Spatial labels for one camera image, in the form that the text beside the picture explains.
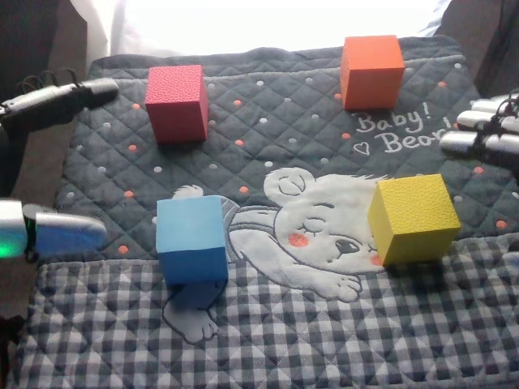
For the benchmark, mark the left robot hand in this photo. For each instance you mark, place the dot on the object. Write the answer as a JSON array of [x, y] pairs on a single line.
[[61, 97]]

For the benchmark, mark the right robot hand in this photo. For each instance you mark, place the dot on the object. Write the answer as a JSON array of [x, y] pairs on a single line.
[[494, 142]]

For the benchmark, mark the yellow foam cube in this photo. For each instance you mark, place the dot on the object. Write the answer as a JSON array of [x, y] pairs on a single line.
[[413, 223]]

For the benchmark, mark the light blue cube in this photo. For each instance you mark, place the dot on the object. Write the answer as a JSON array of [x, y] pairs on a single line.
[[190, 243]]

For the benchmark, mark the red cube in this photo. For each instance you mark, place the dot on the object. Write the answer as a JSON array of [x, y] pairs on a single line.
[[176, 105]]

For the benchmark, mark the orange foam cube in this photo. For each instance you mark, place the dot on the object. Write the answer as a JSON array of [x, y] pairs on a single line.
[[371, 77]]

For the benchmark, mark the grey quilt with bear print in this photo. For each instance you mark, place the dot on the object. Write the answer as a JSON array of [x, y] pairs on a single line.
[[284, 162]]

